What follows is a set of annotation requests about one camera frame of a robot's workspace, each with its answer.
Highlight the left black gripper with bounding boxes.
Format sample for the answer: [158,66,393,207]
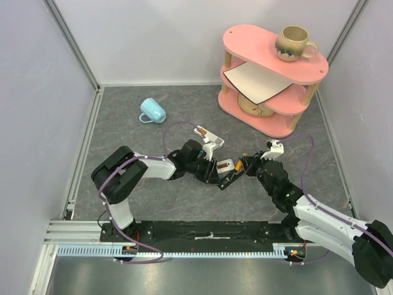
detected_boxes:
[186,155,222,186]

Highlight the white remote blue batteries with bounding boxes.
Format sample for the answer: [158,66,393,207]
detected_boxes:
[217,159,235,174]

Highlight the white remote orange batteries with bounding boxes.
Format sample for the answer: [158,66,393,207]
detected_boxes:
[193,125,225,148]

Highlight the light blue mug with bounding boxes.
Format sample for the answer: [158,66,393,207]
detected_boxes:
[139,98,166,124]

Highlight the orange handled screwdriver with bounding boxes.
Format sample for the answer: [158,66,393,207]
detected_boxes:
[235,153,247,175]

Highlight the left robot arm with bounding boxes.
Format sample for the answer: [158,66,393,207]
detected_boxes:
[91,140,220,242]

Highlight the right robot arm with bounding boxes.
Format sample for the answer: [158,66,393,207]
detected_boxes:
[240,154,392,289]

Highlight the beige bowl on shelf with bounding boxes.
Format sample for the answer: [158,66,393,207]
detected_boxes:
[238,93,274,117]

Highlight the white square plate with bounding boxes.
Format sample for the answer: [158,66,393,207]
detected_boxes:
[224,62,293,104]

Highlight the pink three-tier shelf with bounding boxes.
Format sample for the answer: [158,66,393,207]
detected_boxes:
[218,25,329,138]

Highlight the beige ceramic mug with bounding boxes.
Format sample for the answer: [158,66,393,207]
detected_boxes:
[274,26,319,62]

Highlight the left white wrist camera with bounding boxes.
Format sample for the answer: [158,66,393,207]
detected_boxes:
[202,136,224,161]

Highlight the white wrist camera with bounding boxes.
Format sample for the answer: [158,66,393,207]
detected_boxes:
[202,136,224,161]
[260,140,284,160]

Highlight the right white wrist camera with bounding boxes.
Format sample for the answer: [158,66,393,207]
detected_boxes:
[260,140,284,160]

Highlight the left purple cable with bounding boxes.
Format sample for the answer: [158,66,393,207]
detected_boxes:
[98,122,206,264]

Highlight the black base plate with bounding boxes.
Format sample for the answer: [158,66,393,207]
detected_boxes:
[101,219,295,254]

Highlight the grey cable duct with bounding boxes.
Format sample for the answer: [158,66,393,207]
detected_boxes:
[56,245,306,259]

